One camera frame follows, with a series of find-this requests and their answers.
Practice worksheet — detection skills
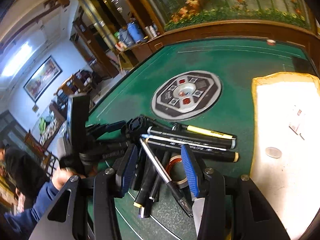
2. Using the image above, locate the black electrical tape roll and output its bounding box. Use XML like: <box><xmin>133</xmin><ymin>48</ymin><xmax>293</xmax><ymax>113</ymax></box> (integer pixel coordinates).
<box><xmin>165</xmin><ymin>155</ymin><xmax>188</xmax><ymax>189</ymax></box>

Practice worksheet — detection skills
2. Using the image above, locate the yellow black pen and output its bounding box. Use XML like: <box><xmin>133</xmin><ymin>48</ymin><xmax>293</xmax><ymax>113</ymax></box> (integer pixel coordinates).
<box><xmin>172</xmin><ymin>123</ymin><xmax>237</xmax><ymax>140</ymax></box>

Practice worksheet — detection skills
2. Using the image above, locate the person's hand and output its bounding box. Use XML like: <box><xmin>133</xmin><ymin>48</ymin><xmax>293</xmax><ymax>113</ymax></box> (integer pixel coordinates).
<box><xmin>52</xmin><ymin>168</ymin><xmax>76</xmax><ymax>191</ymax></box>

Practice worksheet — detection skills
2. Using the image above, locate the black marker cream cap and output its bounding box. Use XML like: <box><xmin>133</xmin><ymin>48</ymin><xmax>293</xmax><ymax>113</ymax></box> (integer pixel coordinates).
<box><xmin>141</xmin><ymin>134</ymin><xmax>240</xmax><ymax>163</ymax></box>

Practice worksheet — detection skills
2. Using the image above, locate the silver black ballpoint pen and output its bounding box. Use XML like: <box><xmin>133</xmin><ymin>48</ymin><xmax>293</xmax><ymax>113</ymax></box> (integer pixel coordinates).
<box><xmin>139</xmin><ymin>138</ymin><xmax>193</xmax><ymax>218</ymax></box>

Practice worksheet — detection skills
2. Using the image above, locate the black marker white stripe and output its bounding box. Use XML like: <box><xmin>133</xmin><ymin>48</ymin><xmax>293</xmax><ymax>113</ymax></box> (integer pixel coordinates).
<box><xmin>147</xmin><ymin>126</ymin><xmax>236</xmax><ymax>150</ymax></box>

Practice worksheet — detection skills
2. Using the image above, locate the silver coin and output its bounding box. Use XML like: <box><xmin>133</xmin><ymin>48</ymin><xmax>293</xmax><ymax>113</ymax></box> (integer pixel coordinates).
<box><xmin>265</xmin><ymin>147</ymin><xmax>282</xmax><ymax>159</ymax></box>

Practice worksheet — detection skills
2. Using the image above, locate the yellow cardboard tray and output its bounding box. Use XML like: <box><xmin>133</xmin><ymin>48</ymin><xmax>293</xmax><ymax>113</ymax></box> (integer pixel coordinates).
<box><xmin>250</xmin><ymin>72</ymin><xmax>319</xmax><ymax>239</ymax></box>

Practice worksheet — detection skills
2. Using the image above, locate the round mahjong table control panel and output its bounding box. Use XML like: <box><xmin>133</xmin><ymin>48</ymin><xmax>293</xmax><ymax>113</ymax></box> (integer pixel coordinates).
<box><xmin>151</xmin><ymin>70</ymin><xmax>222</xmax><ymax>121</ymax></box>

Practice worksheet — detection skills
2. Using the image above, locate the grey thermos jug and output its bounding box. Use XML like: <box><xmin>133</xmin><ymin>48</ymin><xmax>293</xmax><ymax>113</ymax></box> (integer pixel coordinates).
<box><xmin>119</xmin><ymin>28</ymin><xmax>135</xmax><ymax>47</ymax></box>

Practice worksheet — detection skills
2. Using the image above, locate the blue thermos jug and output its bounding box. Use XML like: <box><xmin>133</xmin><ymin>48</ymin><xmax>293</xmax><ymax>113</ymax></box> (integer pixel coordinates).
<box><xmin>127</xmin><ymin>22</ymin><xmax>144</xmax><ymax>43</ymax></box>

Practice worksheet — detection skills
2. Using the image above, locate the flower mural glass panel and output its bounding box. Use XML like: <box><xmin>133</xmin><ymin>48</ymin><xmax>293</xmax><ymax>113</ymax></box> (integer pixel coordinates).
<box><xmin>148</xmin><ymin>0</ymin><xmax>310</xmax><ymax>31</ymax></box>

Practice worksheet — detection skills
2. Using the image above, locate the framed wall painting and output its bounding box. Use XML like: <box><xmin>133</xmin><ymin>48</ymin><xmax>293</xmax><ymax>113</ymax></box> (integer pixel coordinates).
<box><xmin>23</xmin><ymin>56</ymin><xmax>62</xmax><ymax>102</ymax></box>

